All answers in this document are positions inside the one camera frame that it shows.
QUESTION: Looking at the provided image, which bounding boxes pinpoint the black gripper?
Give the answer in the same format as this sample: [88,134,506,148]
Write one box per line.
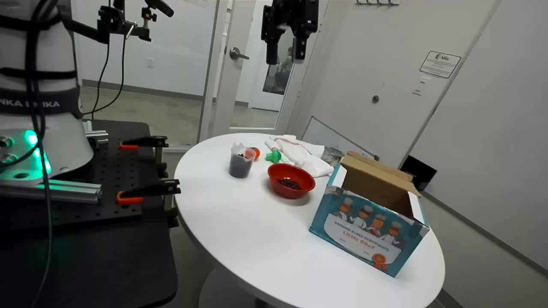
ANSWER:
[260,0,320,67]

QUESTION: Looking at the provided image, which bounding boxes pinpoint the black floor box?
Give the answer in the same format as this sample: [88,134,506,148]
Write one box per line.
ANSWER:
[398,155,438,194]

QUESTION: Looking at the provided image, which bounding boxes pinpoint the blue printed cardboard box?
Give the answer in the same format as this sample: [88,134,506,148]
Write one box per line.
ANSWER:
[308,151,431,280]

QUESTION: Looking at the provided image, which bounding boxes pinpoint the white door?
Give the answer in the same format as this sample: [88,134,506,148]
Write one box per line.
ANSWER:
[196,0,239,144]

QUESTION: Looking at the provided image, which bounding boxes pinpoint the grey double door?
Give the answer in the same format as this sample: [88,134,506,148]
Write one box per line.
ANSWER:
[284,0,501,168]

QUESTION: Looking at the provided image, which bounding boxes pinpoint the small green plastic cup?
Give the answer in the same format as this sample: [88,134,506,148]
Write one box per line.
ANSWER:
[263,148,284,165]

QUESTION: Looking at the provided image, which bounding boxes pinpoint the white towel red stripes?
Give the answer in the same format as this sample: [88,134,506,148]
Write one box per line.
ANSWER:
[263,134,335,179]

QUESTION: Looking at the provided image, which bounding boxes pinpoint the shiny metal cup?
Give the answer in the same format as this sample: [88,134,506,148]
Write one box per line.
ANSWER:
[321,146,344,168]

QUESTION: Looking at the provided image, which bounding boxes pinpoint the clear plastic measuring cup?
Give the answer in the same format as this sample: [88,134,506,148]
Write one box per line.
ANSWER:
[227,143,255,180]

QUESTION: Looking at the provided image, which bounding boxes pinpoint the red plastic bowl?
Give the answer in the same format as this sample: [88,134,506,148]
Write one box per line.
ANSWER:
[265,163,316,201]

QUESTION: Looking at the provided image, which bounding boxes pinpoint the dark coffee beans pile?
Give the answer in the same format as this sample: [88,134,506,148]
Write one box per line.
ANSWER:
[227,156,253,179]
[277,179,303,192]

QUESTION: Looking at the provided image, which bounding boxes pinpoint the black robot cart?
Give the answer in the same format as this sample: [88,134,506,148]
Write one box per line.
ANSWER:
[0,119,179,308]

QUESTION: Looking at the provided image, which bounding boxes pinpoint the silver door handle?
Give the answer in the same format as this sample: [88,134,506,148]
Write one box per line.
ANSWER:
[227,47,251,62]

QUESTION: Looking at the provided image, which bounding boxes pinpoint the white wall sign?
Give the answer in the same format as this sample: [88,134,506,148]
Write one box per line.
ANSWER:
[419,50,464,81]

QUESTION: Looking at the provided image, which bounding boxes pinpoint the thin black hanging cable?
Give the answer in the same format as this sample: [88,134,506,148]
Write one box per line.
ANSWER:
[82,23,130,119]

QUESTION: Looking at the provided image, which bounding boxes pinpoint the black clamp orange handle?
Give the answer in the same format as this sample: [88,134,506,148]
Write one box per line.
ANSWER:
[118,136,171,155]
[114,179,183,208]

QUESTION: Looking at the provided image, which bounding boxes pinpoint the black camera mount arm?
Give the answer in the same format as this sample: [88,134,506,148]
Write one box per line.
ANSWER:
[73,0,176,45]

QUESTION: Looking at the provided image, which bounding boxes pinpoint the white table pedestal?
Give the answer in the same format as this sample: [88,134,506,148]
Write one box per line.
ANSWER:
[196,268,270,308]

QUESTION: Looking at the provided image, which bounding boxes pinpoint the aluminium rail profile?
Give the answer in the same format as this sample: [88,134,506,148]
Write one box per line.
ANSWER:
[0,177,104,206]

